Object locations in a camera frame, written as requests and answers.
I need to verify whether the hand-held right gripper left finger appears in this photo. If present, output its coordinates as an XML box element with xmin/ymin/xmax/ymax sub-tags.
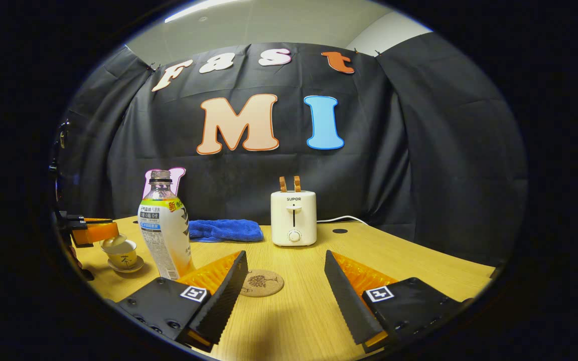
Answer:
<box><xmin>117</xmin><ymin>250</ymin><xmax>249</xmax><ymax>353</ymax></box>

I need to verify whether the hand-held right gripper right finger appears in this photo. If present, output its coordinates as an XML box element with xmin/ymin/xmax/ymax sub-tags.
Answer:
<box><xmin>324</xmin><ymin>250</ymin><xmax>473</xmax><ymax>353</ymax></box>

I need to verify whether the round cork coaster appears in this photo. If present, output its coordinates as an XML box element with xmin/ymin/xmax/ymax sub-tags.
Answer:
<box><xmin>241</xmin><ymin>269</ymin><xmax>285</xmax><ymax>298</ymax></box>

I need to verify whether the labelled plastic water bottle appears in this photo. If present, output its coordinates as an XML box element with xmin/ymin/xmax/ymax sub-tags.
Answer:
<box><xmin>137</xmin><ymin>169</ymin><xmax>195</xmax><ymax>280</ymax></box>

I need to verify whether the yellow ceramic saucer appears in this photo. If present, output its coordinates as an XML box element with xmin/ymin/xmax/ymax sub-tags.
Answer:
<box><xmin>107</xmin><ymin>256</ymin><xmax>145</xmax><ymax>274</ymax></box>

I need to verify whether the blue towel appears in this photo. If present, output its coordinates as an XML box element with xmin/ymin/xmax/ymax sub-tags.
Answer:
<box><xmin>189</xmin><ymin>219</ymin><xmax>264</xmax><ymax>243</ymax></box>

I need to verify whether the cream toaster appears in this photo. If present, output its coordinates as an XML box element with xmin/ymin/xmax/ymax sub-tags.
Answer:
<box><xmin>270</xmin><ymin>190</ymin><xmax>318</xmax><ymax>247</ymax></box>

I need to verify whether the black backdrop cloth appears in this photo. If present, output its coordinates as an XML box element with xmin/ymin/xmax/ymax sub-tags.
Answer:
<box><xmin>51</xmin><ymin>33</ymin><xmax>528</xmax><ymax>266</ymax></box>

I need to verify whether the white toaster cable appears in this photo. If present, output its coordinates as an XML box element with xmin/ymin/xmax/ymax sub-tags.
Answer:
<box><xmin>316</xmin><ymin>215</ymin><xmax>370</xmax><ymax>227</ymax></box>

